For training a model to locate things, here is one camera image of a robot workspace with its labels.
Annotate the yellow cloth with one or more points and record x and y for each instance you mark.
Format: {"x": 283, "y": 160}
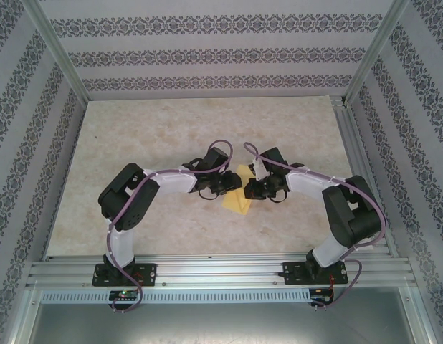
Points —
{"x": 239, "y": 206}

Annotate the black base plate left arm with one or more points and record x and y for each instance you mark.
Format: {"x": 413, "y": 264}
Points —
{"x": 148, "y": 274}

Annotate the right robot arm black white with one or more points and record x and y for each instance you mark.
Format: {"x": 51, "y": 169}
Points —
{"x": 350, "y": 215}

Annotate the black base plate right arm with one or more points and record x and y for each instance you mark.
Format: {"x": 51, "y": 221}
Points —
{"x": 291, "y": 274}

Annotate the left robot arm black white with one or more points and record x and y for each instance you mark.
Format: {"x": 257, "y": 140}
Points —
{"x": 171, "y": 181}

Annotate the grey sheet metal panel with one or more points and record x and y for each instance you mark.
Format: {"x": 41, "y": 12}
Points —
{"x": 221, "y": 326}

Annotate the small circuit board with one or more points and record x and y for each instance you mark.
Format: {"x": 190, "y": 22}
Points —
{"x": 320, "y": 295}

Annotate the circuit board with green light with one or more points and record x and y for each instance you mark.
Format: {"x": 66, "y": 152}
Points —
{"x": 123, "y": 294}

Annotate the aluminium side rail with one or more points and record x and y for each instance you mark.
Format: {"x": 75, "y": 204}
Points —
{"x": 348, "y": 143}

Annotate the aluminium mounting rail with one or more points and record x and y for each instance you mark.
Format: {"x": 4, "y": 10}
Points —
{"x": 221, "y": 272}

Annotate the aluminium frame post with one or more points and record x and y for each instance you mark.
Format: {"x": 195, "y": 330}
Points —
{"x": 56, "y": 46}
{"x": 377, "y": 43}

